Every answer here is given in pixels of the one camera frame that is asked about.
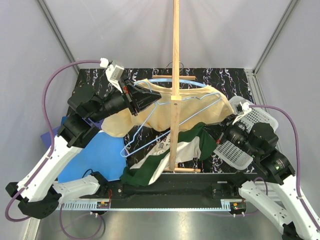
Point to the white plastic basket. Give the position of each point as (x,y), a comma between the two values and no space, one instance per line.
(233,155)

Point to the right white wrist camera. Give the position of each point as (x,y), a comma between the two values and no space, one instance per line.
(242,109)

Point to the light blue wire hanger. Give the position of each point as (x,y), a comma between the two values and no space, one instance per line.
(199,104)

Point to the cream yellow t shirt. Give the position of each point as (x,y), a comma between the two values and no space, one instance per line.
(198,105)

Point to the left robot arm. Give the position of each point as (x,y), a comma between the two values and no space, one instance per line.
(38,193)

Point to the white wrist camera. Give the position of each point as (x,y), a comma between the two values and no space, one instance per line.
(242,109)
(113,71)

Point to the black marbled mat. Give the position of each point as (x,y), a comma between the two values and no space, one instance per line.
(138,140)

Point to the light blue plastic hanger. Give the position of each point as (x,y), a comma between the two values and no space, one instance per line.
(169,80)

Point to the purple folder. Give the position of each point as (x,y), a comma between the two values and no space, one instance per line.
(46,137)

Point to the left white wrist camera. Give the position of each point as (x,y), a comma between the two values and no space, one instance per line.
(113,71)

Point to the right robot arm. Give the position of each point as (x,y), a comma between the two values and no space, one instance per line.
(295,219)

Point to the blue folder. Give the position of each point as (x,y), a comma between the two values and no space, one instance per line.
(102,154)

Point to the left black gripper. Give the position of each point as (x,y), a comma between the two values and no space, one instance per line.
(141,98)

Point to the white slotted cable duct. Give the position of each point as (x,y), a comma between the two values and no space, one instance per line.
(86,205)

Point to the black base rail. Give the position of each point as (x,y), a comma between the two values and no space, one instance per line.
(178,191)

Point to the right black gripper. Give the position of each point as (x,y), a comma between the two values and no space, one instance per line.
(230,119)

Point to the wooden hanger stand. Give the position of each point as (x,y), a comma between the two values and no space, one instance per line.
(175,95)

